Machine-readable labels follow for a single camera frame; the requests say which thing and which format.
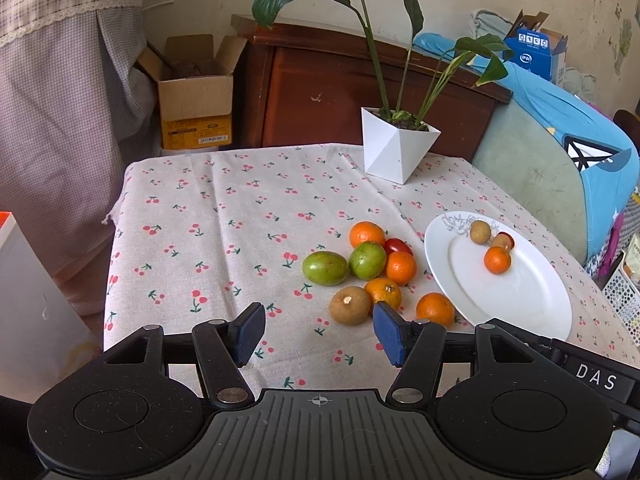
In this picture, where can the potted plant in white pot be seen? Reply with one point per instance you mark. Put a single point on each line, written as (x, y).
(395, 150)

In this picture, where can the checked curtain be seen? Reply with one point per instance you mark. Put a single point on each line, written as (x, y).
(60, 110)

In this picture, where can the brown kiwi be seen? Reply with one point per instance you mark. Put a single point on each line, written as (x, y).
(500, 243)
(480, 231)
(350, 305)

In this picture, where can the pale green cushion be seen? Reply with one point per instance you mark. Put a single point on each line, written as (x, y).
(535, 170)

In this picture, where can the white mesh basket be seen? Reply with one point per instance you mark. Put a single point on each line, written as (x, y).
(625, 295)

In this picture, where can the orange mandarin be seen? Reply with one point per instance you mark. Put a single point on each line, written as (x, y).
(401, 267)
(367, 234)
(497, 260)
(383, 292)
(435, 308)

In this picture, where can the blue and white carton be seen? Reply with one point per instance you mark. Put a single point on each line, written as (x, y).
(535, 55)

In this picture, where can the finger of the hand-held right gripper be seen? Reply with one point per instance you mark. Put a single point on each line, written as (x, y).
(545, 344)

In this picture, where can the white plastic storage box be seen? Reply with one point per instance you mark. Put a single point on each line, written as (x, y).
(30, 310)

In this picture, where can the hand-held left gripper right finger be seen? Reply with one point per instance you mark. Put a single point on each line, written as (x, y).
(390, 332)

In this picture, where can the white ceramic plate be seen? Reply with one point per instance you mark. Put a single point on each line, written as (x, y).
(530, 300)

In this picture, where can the green round plum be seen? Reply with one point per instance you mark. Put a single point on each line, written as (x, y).
(367, 260)

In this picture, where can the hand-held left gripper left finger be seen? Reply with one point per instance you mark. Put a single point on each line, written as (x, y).
(247, 332)

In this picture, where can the open cardboard box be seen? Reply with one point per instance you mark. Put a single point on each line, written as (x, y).
(195, 105)

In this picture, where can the dark wooden cabinet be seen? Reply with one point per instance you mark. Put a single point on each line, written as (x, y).
(320, 90)

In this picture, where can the black white checked cloth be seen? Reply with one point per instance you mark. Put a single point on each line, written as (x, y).
(600, 262)

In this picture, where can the cherry print tablecloth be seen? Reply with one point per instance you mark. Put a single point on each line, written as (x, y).
(225, 240)

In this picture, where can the green oval plum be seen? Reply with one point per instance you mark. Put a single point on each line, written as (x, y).
(325, 268)

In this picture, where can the red cherry tomato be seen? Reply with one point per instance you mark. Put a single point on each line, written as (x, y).
(398, 246)
(509, 237)

